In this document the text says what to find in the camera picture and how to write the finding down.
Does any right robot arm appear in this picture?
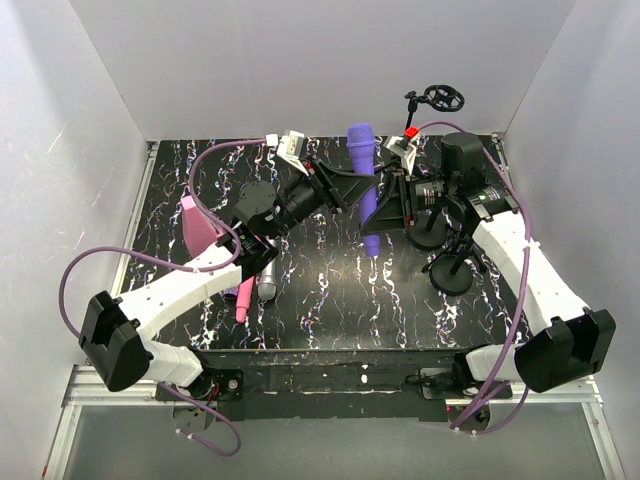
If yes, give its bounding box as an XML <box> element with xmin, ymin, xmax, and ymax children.
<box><xmin>362</xmin><ymin>127</ymin><xmax>616</xmax><ymax>393</ymax></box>

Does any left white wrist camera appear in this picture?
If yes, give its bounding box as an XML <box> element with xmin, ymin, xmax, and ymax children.
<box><xmin>265</xmin><ymin>130</ymin><xmax>306</xmax><ymax>173</ymax></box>

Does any tall tripod microphone stand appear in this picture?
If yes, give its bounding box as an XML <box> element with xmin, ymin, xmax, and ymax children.
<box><xmin>374</xmin><ymin>84</ymin><xmax>465</xmax><ymax>173</ymax></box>

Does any pink microphone case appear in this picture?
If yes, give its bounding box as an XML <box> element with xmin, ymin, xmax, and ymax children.
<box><xmin>180</xmin><ymin>195</ymin><xmax>223</xmax><ymax>259</ymax></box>

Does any purple cable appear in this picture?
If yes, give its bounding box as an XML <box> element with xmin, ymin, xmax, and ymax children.
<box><xmin>58</xmin><ymin>138</ymin><xmax>274</xmax><ymax>457</ymax></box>
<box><xmin>414</xmin><ymin>119</ymin><xmax>534</xmax><ymax>434</ymax></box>

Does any aluminium rail frame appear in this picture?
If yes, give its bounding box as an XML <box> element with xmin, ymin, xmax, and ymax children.
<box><xmin>42</xmin><ymin>134</ymin><xmax>626</xmax><ymax>480</ymax></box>

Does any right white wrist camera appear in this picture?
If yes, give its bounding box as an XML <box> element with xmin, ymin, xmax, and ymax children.
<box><xmin>383</xmin><ymin>126</ymin><xmax>421</xmax><ymax>176</ymax></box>

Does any pink microphone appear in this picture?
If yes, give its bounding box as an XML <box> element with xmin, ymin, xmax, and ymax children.
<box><xmin>235</xmin><ymin>277</ymin><xmax>255</xmax><ymax>324</ymax></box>

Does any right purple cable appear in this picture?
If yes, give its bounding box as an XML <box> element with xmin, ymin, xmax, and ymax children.
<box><xmin>414</xmin><ymin>119</ymin><xmax>534</xmax><ymax>434</ymax></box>

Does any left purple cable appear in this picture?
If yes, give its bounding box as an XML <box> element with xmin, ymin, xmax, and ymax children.
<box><xmin>58</xmin><ymin>138</ymin><xmax>274</xmax><ymax>457</ymax></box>

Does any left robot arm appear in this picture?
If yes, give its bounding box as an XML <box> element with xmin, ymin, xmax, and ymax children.
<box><xmin>79</xmin><ymin>159</ymin><xmax>377</xmax><ymax>392</ymax></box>

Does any silver microphone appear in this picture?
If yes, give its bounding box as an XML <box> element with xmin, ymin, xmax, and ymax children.
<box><xmin>256</xmin><ymin>257</ymin><xmax>278</xmax><ymax>302</ymax></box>

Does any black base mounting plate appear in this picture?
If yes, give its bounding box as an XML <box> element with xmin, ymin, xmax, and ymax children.
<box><xmin>155</xmin><ymin>348</ymin><xmax>514</xmax><ymax>424</ymax></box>

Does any round base stand with clip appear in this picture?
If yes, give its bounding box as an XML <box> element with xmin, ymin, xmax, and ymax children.
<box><xmin>407</xmin><ymin>208</ymin><xmax>449</xmax><ymax>251</ymax></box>

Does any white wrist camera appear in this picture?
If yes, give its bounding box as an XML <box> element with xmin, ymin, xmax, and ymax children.
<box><xmin>383</xmin><ymin>126</ymin><xmax>421</xmax><ymax>176</ymax></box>
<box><xmin>265</xmin><ymin>130</ymin><xmax>306</xmax><ymax>173</ymax></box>

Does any round base stand with scissor clamp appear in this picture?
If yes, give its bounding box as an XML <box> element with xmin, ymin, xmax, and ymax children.
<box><xmin>421</xmin><ymin>224</ymin><xmax>488</xmax><ymax>296</ymax></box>

